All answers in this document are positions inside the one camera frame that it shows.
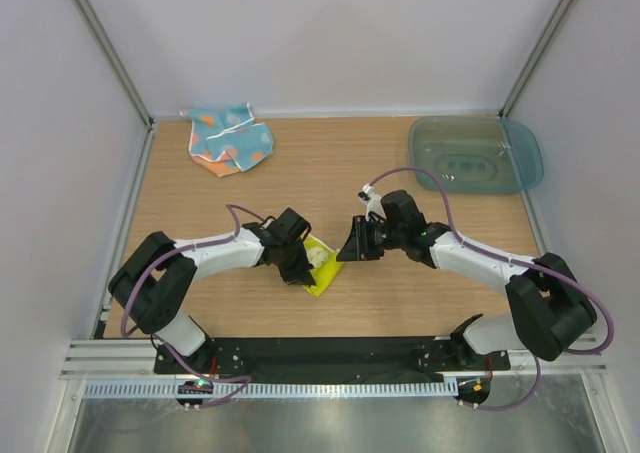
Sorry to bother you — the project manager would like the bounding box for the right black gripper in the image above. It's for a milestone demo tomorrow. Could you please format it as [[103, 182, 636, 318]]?
[[336, 215, 405, 262]]

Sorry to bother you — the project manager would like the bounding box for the yellow green patterned towel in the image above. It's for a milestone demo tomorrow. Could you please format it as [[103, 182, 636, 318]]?
[[303, 234, 342, 298]]

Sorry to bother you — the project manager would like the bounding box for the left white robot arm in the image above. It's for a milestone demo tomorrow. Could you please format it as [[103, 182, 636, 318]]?
[[108, 218, 315, 373]]

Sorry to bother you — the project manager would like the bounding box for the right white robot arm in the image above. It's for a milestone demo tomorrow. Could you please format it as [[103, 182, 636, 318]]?
[[337, 215, 597, 369]]

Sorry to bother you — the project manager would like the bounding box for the clear blue plastic tray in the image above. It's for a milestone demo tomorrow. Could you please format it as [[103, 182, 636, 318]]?
[[408, 116, 544, 195]]

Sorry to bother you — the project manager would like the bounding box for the blue orange dotted towel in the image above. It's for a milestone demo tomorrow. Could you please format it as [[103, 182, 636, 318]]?
[[180, 103, 274, 178]]

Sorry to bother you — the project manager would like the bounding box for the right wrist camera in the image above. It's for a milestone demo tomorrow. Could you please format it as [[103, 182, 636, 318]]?
[[381, 190, 427, 236]]

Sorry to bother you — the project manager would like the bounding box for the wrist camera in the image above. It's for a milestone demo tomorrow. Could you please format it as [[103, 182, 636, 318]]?
[[267, 208, 312, 245], [381, 190, 427, 236]]

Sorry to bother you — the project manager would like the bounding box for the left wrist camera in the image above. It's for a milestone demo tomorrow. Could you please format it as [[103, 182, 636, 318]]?
[[267, 208, 312, 245]]

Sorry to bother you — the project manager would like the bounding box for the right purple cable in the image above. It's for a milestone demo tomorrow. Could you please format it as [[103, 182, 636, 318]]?
[[364, 167, 616, 413]]

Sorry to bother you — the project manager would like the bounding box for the purple cable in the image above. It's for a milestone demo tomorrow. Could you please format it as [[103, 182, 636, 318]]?
[[120, 203, 274, 414], [364, 167, 616, 413]]

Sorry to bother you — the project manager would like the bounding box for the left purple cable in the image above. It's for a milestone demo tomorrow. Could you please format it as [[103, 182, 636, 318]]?
[[120, 203, 274, 414]]

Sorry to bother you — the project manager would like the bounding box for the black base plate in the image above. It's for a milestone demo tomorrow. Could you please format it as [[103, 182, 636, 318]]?
[[154, 336, 511, 375]]

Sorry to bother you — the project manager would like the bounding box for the front aluminium rail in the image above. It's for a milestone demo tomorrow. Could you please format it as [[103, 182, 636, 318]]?
[[60, 339, 608, 380]]

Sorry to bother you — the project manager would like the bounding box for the white slotted cable duct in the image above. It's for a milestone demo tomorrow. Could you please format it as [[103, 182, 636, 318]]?
[[83, 377, 458, 400]]

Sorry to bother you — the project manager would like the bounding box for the left aluminium frame post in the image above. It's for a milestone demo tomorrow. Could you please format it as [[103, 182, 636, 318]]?
[[71, 0, 154, 130]]

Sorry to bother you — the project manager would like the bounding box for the aluminium frame post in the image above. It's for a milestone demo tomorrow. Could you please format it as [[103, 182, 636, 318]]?
[[71, 0, 154, 130], [498, 0, 579, 118]]

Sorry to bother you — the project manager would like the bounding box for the right aluminium frame post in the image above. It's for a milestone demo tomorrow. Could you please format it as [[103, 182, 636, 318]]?
[[498, 0, 579, 118]]

